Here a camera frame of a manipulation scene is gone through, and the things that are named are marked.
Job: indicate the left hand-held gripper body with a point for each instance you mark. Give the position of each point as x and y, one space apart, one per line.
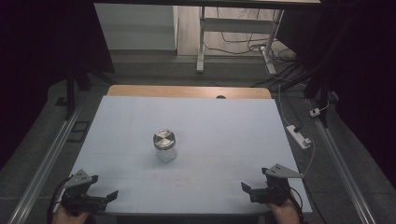
77 199

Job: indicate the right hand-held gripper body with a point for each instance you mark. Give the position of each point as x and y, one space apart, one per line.
274 193

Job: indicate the clear glass jar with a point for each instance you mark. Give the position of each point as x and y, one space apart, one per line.
166 155

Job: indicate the round silver metal lid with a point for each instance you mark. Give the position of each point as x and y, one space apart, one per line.
164 139

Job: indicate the person's left hand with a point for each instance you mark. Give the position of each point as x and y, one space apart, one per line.
67 217

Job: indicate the person's right hand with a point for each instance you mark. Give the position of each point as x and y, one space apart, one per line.
285 214

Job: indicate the white power strip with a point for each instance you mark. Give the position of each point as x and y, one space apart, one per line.
298 137

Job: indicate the white board table cover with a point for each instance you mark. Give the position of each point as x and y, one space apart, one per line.
218 130

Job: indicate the small white adapter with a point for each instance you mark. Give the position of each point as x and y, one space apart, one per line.
315 112

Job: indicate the black metal stand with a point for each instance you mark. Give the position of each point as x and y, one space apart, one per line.
70 90
323 93

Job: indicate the black curtain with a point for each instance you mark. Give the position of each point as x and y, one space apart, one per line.
37 62
364 77

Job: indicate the white cabinet panel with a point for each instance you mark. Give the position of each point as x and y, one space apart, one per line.
137 26

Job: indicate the metal floor rail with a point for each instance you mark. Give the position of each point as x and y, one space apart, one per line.
46 161
342 168

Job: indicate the black rectangular floor frame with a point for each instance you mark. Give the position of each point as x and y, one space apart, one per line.
79 131

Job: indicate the white desk frame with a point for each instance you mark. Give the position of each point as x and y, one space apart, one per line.
236 25

